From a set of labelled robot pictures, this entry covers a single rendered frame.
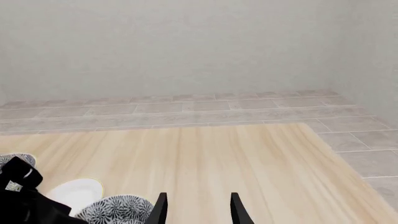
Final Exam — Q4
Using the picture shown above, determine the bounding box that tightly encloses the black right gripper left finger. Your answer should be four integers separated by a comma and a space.
146, 192, 169, 224

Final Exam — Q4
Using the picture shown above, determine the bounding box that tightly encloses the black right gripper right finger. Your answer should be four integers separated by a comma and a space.
230, 192, 254, 224

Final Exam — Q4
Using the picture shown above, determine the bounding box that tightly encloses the black white patterned bowl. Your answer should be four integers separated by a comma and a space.
75, 193, 155, 224
0, 152, 37, 191

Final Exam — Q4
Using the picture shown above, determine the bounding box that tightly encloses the white plate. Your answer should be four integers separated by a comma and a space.
45, 177, 105, 218

